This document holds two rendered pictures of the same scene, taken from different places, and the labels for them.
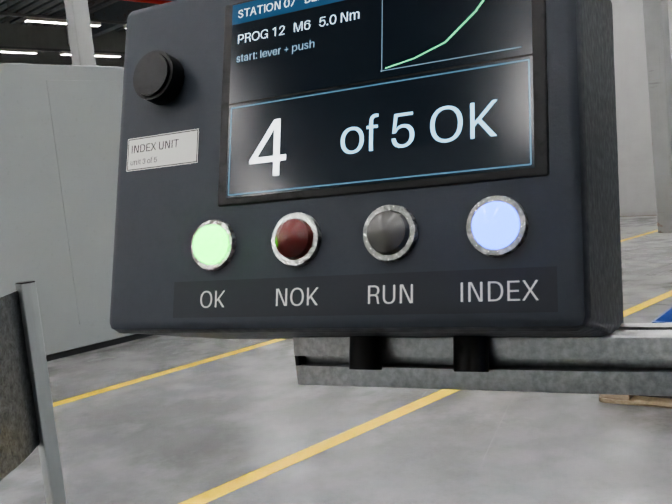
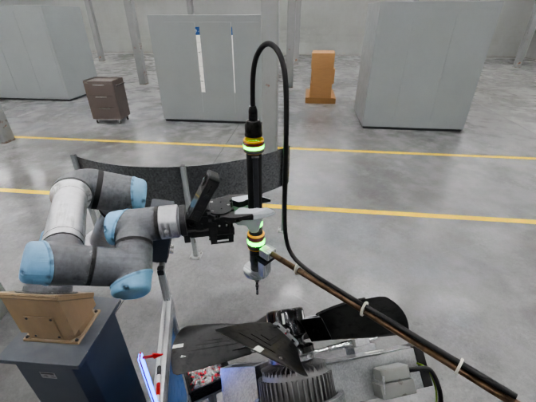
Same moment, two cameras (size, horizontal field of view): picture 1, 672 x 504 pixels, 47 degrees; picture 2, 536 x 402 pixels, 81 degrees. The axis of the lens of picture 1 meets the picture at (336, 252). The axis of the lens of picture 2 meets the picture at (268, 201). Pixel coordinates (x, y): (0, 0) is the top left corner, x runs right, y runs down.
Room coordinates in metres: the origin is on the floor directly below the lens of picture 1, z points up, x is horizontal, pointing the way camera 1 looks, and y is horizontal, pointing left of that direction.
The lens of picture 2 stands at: (0.07, -1.32, 2.04)
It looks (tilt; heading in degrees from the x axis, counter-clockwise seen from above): 30 degrees down; 51
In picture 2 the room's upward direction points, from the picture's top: straight up
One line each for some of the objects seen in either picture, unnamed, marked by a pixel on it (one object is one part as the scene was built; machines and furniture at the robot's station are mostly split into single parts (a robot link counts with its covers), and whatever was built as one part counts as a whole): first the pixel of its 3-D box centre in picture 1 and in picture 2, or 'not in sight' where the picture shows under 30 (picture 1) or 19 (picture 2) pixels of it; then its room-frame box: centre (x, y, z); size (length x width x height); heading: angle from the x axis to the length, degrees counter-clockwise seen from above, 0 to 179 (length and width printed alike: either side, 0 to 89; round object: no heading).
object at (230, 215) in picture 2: not in sight; (234, 214); (0.38, -0.81, 1.66); 0.09 x 0.05 x 0.02; 140
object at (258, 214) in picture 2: not in sight; (254, 221); (0.42, -0.84, 1.64); 0.09 x 0.03 x 0.06; 140
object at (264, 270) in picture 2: not in sight; (259, 258); (0.44, -0.82, 1.50); 0.09 x 0.07 x 0.10; 98
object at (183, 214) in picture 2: not in sight; (207, 220); (0.34, -0.76, 1.63); 0.12 x 0.08 x 0.09; 153
